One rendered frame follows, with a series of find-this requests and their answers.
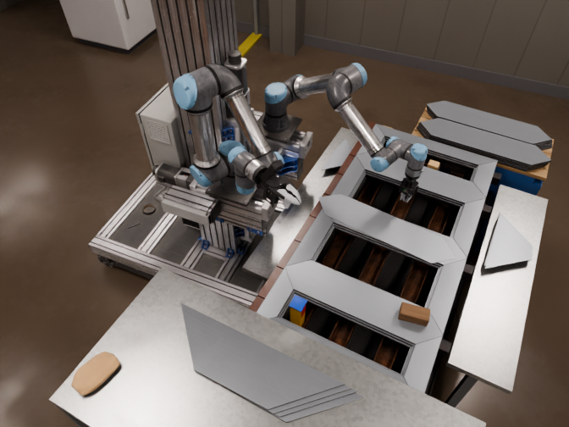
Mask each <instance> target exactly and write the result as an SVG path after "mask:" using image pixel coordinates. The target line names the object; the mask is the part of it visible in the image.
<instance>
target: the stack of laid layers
mask: <svg viewBox="0 0 569 427"><path fill-rule="evenodd" d="M389 139H390V137H387V136H384V139H383V140H382V141H381V143H382V144H383V145H384V143H385V142H386V141H388V140H389ZM427 155H430V156H433V157H436V158H440V159H443V160H446V161H449V162H452V163H454V164H459V165H462V166H465V167H468V168H470V169H474V171H473V172H472V177H471V179H470V181H473V179H474V176H475V174H476V171H477V169H478V165H477V164H473V163H469V162H467V161H464V160H461V159H458V158H453V157H451V156H448V155H444V154H442V153H439V152H435V151H431V150H428V153H427ZM366 175H367V176H370V177H373V178H375V179H378V180H382V181H385V182H388V183H390V184H392V185H395V186H400V184H401V181H399V180H395V179H392V178H390V177H387V176H384V175H380V174H377V173H374V172H372V171H369V170H366V169H365V170H364V171H363V173H362V176H361V177H360V179H359V181H358V182H357V183H356V185H355V187H354V189H353V190H352V192H351V194H350V195H349V197H351V198H353V197H354V195H355V193H356V191H357V189H358V187H359V186H360V184H361V183H362V181H363V179H364V177H365V176H366ZM417 193H419V194H422V195H424V196H427V197H431V198H434V199H437V200H440V201H442V202H447V203H449V204H451V205H454V206H457V207H459V208H460V210H459V213H458V214H457V217H456V222H455V224H454V226H453V229H452V232H451V234H450V237H448V236H445V235H442V234H440V233H438V232H435V231H432V230H429V229H426V228H423V227H421V226H419V225H415V226H417V227H420V228H422V229H424V230H427V231H429V232H432V233H434V234H435V235H438V236H441V237H444V239H445V240H446V242H447V244H448V246H449V247H450V250H451V251H452V252H453V254H454V255H455V257H456V258H455V259H451V260H446V261H442V262H437V263H429V262H427V261H425V260H422V259H420V258H418V257H416V256H413V255H411V254H410V253H408V252H404V251H402V250H400V249H399V248H397V247H393V246H391V245H390V244H388V243H386V242H383V241H380V240H379V239H377V238H374V237H372V236H370V235H368V234H365V233H363V232H361V231H359V230H356V229H354V228H352V227H350V226H349V225H345V224H343V223H341V222H339V221H338V220H336V219H332V218H331V219H332V221H333V224H332V225H331V227H330V229H329V231H328V233H327V234H326V236H325V237H324V238H323V241H322V242H321V244H320V246H319V248H318V249H317V251H316V252H315V254H314V256H313V257H312V261H314V262H315V261H316V260H317V258H318V255H319V254H320V252H321V251H322V250H323V247H324V246H325V244H326V242H327V240H328V239H329V237H330V236H331V234H332V232H333V230H334V229H336V230H339V231H342V232H345V233H346V234H349V235H351V236H354V237H357V238H359V239H362V240H364V241H368V242H370V243H372V244H374V245H377V246H379V247H383V248H385V249H388V250H390V251H392V252H396V253H399V254H400V255H403V256H405V257H408V258H411V259H413V260H416V261H418V262H420V263H424V264H426V265H428V266H431V267H433V268H436V269H438V271H437V274H436V276H435V278H434V283H433V285H432V288H431V290H430V292H429V295H428V299H427V301H426V304H425V308H428V306H429V304H430V301H431V298H432V296H433V294H434V289H435V286H436V284H437V282H438V279H439V275H440V272H441V269H442V268H443V265H445V264H448V263H454V262H457V261H461V260H463V259H467V257H466V255H465V254H464V252H463V251H462V250H461V249H460V247H459V246H458V245H457V243H456V241H455V240H454V239H453V236H454V234H455V231H456V227H457V225H458V222H459V219H460V217H461V212H462V210H463V208H464V205H465V203H464V202H459V201H457V200H454V199H451V198H449V197H445V196H442V195H440V194H437V193H434V192H431V191H427V190H424V189H422V188H419V187H418V191H417ZM408 223H410V222H408ZM410 224H412V225H414V224H413V223H410ZM295 295H296V296H298V297H301V298H303V299H305V300H307V301H308V302H309V303H311V304H313V305H315V306H318V307H320V308H322V309H324V310H327V311H329V312H331V313H333V314H336V315H338V316H340V317H341V318H343V319H347V320H349V321H351V322H352V323H355V324H358V325H360V326H362V327H364V328H366V329H368V330H371V331H373V332H375V333H377V334H379V335H382V336H384V337H386V338H388V339H391V340H392V341H395V342H397V343H400V344H401V345H403V346H405V347H409V348H410V349H409V352H408V353H407V356H406V361H405V363H404V365H403V368H402V371H401V373H400V374H399V373H397V372H395V371H393V370H391V369H388V368H386V367H385V366H383V365H381V364H379V363H376V364H378V365H380V366H382V367H384V368H386V369H388V370H390V371H392V372H394V373H397V374H399V375H401V376H403V377H404V375H405V372H406V369H407V366H408V364H409V361H410V358H411V355H412V352H413V349H414V346H415V345H416V344H415V343H412V342H410V341H408V340H405V339H403V338H401V337H399V336H397V335H394V334H392V333H390V332H388V331H386V330H383V329H381V328H379V327H377V326H375V325H373V324H369V323H368V322H366V321H363V320H361V319H359V318H357V317H354V316H352V315H350V314H348V313H345V312H343V311H341V310H339V309H337V308H334V307H332V306H329V305H328V304H326V303H324V302H320V301H319V300H317V299H315V298H312V297H310V296H308V295H306V294H303V293H301V292H299V291H296V290H294V289H293V291H292V292H291V294H290V296H289V298H288V300H287V301H286V303H285V305H284V306H283V308H282V309H281V311H280V313H279V315H278V317H279V318H281V319H283V316H284V314H285V312H286V310H287V309H288V307H289V305H290V303H291V301H292V299H293V297H294V296H295ZM283 320H285V321H288V320H286V319H283ZM288 322H290V321H288ZM290 323H291V322H290ZM292 324H294V323H292ZM294 325H296V326H298V327H300V326H299V325H297V324H294ZM300 328H302V327H300ZM302 329H304V328H302ZM304 330H306V329H304ZM307 331H309V330H307ZM309 332H311V331H309ZM311 333H313V332H311ZM313 334H314V335H316V336H319V337H321V336H320V335H317V334H315V333H313ZM321 338H323V337H321ZM324 339H325V338H324ZM325 340H327V341H330V340H328V339H325ZM330 342H332V341H330ZM332 343H334V342H332ZM334 344H335V345H337V346H339V347H342V346H340V345H338V344H336V343H334ZM343 348H344V349H346V350H348V351H350V352H353V351H351V350H349V349H347V348H345V347H343ZM353 353H355V352H353ZM355 354H356V355H358V356H361V355H359V354H357V353H355ZM361 357H363V356H361ZM363 358H365V357H363ZM365 359H367V360H369V361H371V362H373V363H375V362H374V361H372V360H370V359H368V358H365Z"/></svg>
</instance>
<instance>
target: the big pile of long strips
mask: <svg viewBox="0 0 569 427"><path fill-rule="evenodd" d="M426 105H427V110H428V111H427V112H428V114H429V115H430V116H431V118H432V119H430V120H425V121H422V122H420V123H419V124H418V126H417V130H418V131H419V132H420V134H421V135H422V136H423V138H425V139H429V140H431V141H436V142H439V143H442V144H445V145H448V146H451V147H455V148H459V149H461V150H464V151H468V152H470V153H475V154H478V155H481V156H484V157H487V158H492V159H495V160H498V162H497V163H498V164H503V165H505V166H508V167H512V168H514V169H519V170H522V171H529V170H533V169H539V168H543V167H545V166H546V165H547V164H549V163H550V162H551V159H550V158H549V157H548V156H547V155H545V154H544V153H543V152H542V150H546V149H550V148H552V146H553V145H552V141H553V140H552V139H551V138H550V137H549V136H547V135H546V134H545V133H544V132H543V131H542V130H541V129H540V128H539V127H538V126H536V125H530V124H527V123H524V122H521V121H517V120H514V119H509V118H506V117H502V116H499V115H496V114H491V113H487V112H484V111H481V110H477V109H475V108H469V107H466V106H462V105H460V104H456V103H451V102H447V101H441V102H436V103H428V104H426Z"/></svg>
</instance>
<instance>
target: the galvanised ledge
mask: <svg viewBox="0 0 569 427"><path fill-rule="evenodd" d="M344 139H346V140H347V141H348V142H349V143H350V145H351V147H352V149H353V147H354V146H355V145H356V143H357V141H358V139H357V138H356V136H355V135H354V133H353V132H352V130H348V129H346V128H343V127H341V129H340V130H339V132H338V133H337V135H336V136H335V137H334V139H333V140H332V141H331V142H330V144H329V146H328V147H327V149H326V150H325V151H324V153H323V155H322V156H321V157H320V159H319V160H318V161H317V162H316V164H315V165H314V167H313V168H312V170H311V171H310V173H309V174H308V175H307V177H306V179H305V180H304V181H303V182H302V183H301V185H300V187H299V188H298V189H297V191H299V190H300V189H303V190H305V191H304V192H303V193H302V194H301V204H300V205H296V204H295V205H294V206H293V207H292V209H291V210H290V211H289V212H288V214H287V215H286V217H285V218H284V220H283V221H282V223H281V224H278V223H276V222H277V220H278V219H279V217H280V216H281V214H282V213H283V212H284V211H285V208H284V209H283V211H282V212H281V214H280V215H279V217H278V218H277V219H276V220H275V221H274V223H273V226H272V228H271V229H270V231H269V232H268V234H267V236H264V237H263V239H262V240H261V241H260V243H259V244H258V246H257V247H256V249H255V250H254V252H253V253H252V254H251V256H250V257H249V258H248V259H247V261H246V263H245V264H244V265H243V267H242V271H245V272H247V273H248V274H250V275H254V276H256V277H257V278H259V279H261V280H265V281H267V280H268V278H269V276H270V275H271V274H272V273H273V271H274V269H275V267H277V264H278V263H279V261H280V259H281V258H282V257H283V256H284V254H285V252H286V250H287V249H288V247H289V246H290V244H291V242H293V240H294V239H295V237H296V235H297V234H298V232H299V230H300V229H301V227H302V226H303V225H304V223H305V222H306V220H307V218H308V217H309V216H310V213H311V212H312V210H313V209H314V208H315V206H316V205H317V203H318V201H319V199H318V198H319V197H321V196H322V195H323V194H324V192H325V191H326V189H327V188H328V186H329V184H330V183H331V181H332V180H333V178H334V177H335V175H336V174H337V172H338V171H339V169H340V167H341V166H340V167H337V168H332V169H325V170H321V169H322V168H323V166H324V165H325V164H326V163H327V161H328V160H329V158H330V156H331V155H332V154H333V152H334V150H335V149H336V148H337V146H338V145H339V144H340V143H341V142H342V141H343V140H344Z"/></svg>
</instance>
